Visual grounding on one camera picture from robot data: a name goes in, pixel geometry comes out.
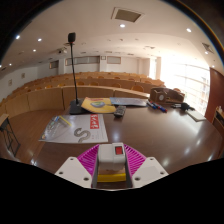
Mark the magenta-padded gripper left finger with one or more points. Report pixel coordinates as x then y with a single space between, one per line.
75 170

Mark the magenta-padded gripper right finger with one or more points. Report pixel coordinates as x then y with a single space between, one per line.
148 170

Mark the white charger block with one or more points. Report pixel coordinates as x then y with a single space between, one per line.
111 158

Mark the white magazine with red print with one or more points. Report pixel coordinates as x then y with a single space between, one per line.
76 130

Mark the black gooseneck desk microphone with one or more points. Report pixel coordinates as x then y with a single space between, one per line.
76 107

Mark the red marker pen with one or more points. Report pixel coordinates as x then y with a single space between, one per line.
161 108

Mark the blue marker pen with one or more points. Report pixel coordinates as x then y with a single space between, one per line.
151 105

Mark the black remote control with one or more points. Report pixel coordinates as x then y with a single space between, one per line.
120 111

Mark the yellow booklet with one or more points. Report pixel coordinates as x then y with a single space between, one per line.
96 105

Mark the blue booklet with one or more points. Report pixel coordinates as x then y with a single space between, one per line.
130 101

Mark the white notebook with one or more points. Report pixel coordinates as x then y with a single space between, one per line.
196 115

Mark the black-legged side stand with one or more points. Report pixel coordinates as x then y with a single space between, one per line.
8 133

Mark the wooden lecture hall seats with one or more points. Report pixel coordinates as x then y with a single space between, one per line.
43 98

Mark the small ceiling air vent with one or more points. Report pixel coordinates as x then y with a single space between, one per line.
207 47

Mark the round ceiling lights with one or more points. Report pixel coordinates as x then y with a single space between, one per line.
122 25

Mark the large ceiling air vent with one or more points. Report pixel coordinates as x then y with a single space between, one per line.
127 15

